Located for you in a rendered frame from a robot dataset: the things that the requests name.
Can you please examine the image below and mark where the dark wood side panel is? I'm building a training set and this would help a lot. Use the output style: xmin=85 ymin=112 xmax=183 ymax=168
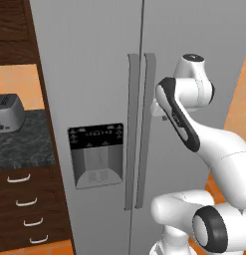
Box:
xmin=22 ymin=0 xmax=77 ymax=255

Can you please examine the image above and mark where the dark wood drawer front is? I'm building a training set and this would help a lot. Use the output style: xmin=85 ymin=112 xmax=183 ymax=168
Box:
xmin=0 ymin=208 xmax=71 ymax=241
xmin=0 ymin=187 xmax=68 ymax=220
xmin=0 ymin=228 xmax=74 ymax=251
xmin=0 ymin=164 xmax=64 ymax=197

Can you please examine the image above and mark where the dark wood wall cupboard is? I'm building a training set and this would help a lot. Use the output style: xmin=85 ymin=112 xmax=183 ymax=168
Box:
xmin=0 ymin=0 xmax=42 ymax=67

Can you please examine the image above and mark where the silver toaster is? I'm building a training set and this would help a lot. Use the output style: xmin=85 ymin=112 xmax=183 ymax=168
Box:
xmin=0 ymin=93 xmax=26 ymax=135

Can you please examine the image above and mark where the plain grey fridge door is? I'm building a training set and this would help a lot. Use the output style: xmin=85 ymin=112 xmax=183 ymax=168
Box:
xmin=128 ymin=0 xmax=246 ymax=255

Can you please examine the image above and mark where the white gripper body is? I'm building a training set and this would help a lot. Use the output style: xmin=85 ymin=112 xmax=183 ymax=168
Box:
xmin=151 ymin=97 xmax=169 ymax=122

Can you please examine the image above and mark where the grey fridge door handle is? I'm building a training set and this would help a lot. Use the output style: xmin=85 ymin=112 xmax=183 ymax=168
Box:
xmin=123 ymin=53 xmax=139 ymax=211
xmin=134 ymin=52 xmax=157 ymax=210

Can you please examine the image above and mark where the grey fridge door with dispenser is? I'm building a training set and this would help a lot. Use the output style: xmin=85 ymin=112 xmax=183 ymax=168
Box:
xmin=29 ymin=0 xmax=144 ymax=255

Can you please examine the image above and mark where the white drawer handle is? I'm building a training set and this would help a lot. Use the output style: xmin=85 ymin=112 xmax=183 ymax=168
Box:
xmin=15 ymin=196 xmax=39 ymax=207
xmin=29 ymin=234 xmax=50 ymax=245
xmin=23 ymin=217 xmax=45 ymax=228
xmin=6 ymin=173 xmax=32 ymax=184

